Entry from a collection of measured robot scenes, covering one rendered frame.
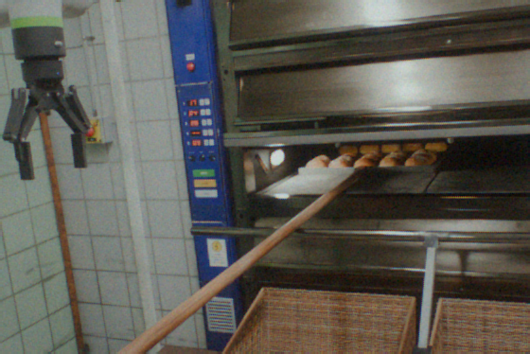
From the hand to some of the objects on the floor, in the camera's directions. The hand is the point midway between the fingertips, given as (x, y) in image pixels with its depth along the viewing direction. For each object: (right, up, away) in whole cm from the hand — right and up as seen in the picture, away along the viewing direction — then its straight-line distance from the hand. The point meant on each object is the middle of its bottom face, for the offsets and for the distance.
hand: (55, 168), depth 114 cm
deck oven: (+158, -103, +174) cm, 257 cm away
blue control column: (+69, -105, +212) cm, 247 cm away
